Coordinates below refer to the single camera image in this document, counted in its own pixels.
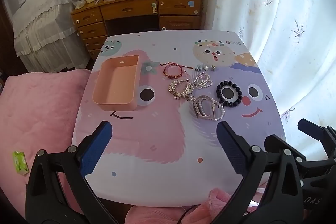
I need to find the black bead bracelet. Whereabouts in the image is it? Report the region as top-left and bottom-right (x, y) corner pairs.
(216, 80), (243, 109)

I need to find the smartwatch with pearl band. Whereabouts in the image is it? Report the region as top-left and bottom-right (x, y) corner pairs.
(193, 95), (225, 122)

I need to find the blue flower earring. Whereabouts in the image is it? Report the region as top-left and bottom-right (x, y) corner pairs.
(195, 65), (203, 72)

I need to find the red string bracelet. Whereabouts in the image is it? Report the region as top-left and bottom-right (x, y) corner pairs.
(159, 62), (193, 80)

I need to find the green small packet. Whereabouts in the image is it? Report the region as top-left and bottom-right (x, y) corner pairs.
(13, 151), (29, 176)

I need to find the pink plastic tray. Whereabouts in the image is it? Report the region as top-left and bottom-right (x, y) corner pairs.
(92, 55), (141, 111)

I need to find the white floral curtain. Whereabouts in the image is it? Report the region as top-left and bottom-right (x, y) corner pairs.
(199, 0), (336, 162)

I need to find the white lace covered bed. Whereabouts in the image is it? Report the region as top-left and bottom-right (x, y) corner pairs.
(13, 0), (90, 72)

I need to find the wooden desk with drawers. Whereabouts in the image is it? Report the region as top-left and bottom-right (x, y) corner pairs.
(71, 0), (202, 60)

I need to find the white pearl necklace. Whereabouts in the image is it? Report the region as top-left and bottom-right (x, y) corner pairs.
(193, 72), (214, 89)

